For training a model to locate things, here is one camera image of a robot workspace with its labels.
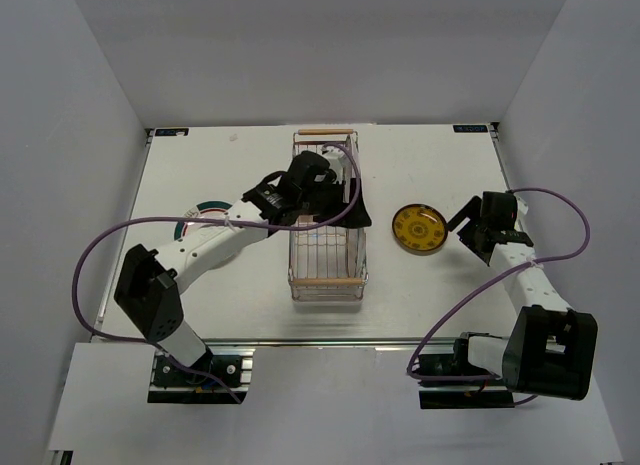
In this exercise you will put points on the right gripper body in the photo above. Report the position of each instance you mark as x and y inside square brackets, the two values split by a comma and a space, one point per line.
[469, 234]

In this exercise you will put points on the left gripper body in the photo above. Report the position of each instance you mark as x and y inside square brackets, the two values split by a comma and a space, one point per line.
[306, 202]

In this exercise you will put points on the yellow patterned plate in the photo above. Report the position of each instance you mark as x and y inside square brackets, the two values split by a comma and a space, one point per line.
[419, 229]

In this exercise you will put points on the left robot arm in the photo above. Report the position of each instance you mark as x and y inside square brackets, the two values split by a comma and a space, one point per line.
[225, 276]

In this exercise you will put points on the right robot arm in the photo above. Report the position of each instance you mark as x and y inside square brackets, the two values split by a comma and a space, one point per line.
[551, 348]

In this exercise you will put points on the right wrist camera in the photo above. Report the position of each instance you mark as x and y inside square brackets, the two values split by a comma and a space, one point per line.
[522, 208]

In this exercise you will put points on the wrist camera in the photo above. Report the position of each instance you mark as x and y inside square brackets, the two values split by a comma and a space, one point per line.
[522, 208]
[338, 161]

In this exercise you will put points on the wire dish rack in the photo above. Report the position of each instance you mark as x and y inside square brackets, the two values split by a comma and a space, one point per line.
[327, 264]

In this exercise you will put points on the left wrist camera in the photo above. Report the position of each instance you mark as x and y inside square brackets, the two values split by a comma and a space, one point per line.
[338, 161]

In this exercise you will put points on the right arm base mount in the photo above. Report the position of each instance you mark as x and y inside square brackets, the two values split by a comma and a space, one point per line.
[466, 377]

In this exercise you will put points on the aluminium table rail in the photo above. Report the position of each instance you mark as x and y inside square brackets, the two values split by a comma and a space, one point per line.
[360, 343]

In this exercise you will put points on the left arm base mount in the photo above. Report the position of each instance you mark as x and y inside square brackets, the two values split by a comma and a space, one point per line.
[171, 385]

